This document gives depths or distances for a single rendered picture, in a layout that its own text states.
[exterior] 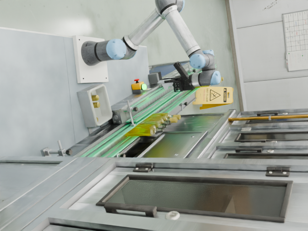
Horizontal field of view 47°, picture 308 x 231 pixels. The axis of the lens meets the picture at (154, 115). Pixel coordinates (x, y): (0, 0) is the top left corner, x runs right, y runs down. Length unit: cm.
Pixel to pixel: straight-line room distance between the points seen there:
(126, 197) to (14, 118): 93
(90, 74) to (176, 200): 139
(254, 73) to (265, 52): 51
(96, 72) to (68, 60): 22
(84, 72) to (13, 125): 59
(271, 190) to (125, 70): 182
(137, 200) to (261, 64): 719
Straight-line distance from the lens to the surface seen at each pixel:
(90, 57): 213
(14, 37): 186
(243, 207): 88
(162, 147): 224
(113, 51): 204
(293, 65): 794
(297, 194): 91
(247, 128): 243
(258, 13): 790
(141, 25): 212
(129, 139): 223
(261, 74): 808
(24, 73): 186
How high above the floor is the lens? 213
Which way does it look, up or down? 29 degrees down
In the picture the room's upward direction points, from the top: 87 degrees clockwise
